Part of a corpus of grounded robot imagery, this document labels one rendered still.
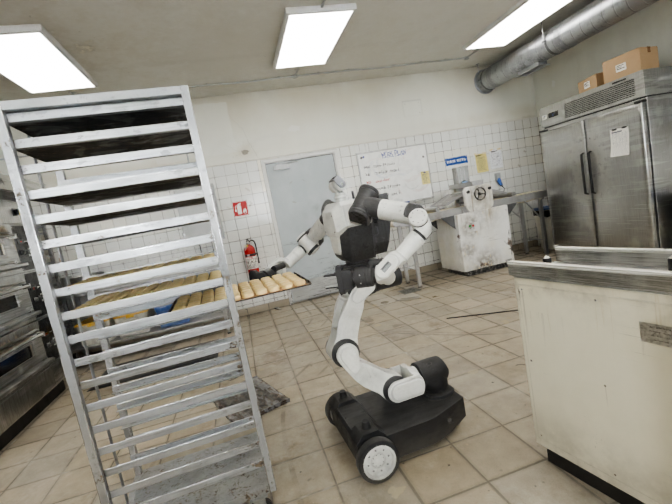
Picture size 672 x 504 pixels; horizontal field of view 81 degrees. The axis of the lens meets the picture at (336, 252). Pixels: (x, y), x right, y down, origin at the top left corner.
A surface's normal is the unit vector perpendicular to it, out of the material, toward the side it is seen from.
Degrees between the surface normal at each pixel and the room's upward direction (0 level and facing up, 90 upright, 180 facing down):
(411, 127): 90
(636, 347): 90
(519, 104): 90
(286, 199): 90
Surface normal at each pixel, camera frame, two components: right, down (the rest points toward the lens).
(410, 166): 0.25, 0.07
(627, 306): -0.91, 0.22
